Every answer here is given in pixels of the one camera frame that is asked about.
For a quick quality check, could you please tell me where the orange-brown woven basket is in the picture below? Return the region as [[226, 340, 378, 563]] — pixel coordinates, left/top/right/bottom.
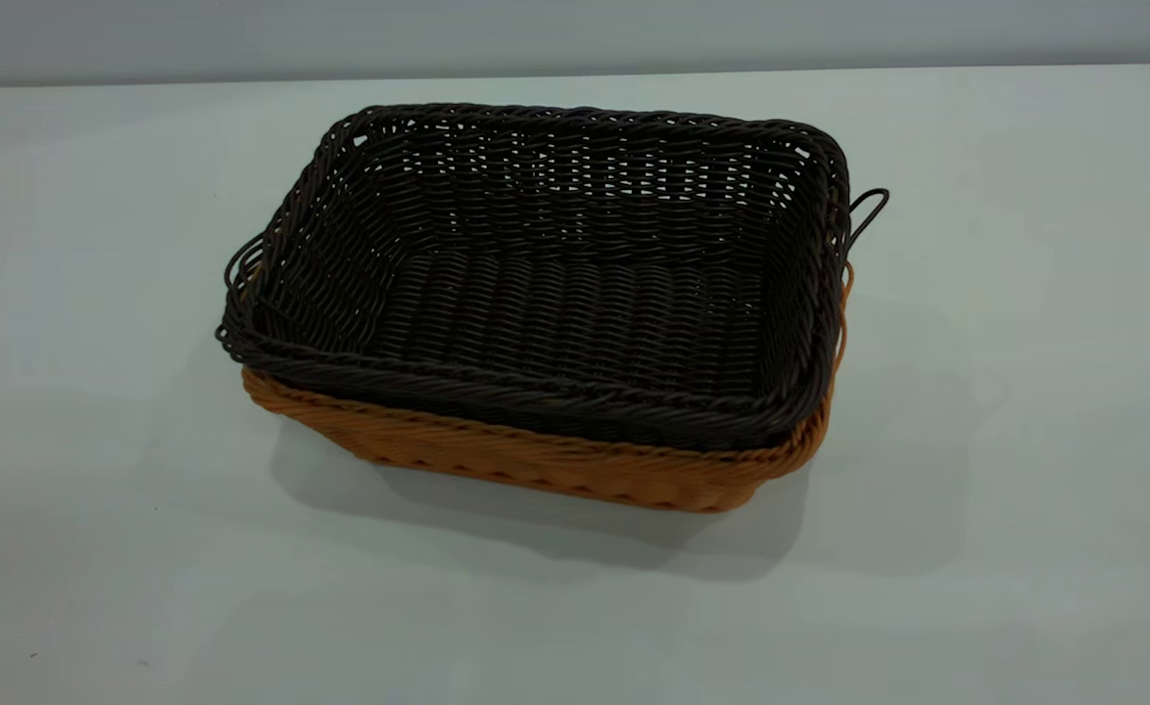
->
[[240, 259, 855, 514]]

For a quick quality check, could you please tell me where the dark brown woven basket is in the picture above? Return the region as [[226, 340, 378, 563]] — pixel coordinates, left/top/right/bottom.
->
[[215, 102, 890, 453]]

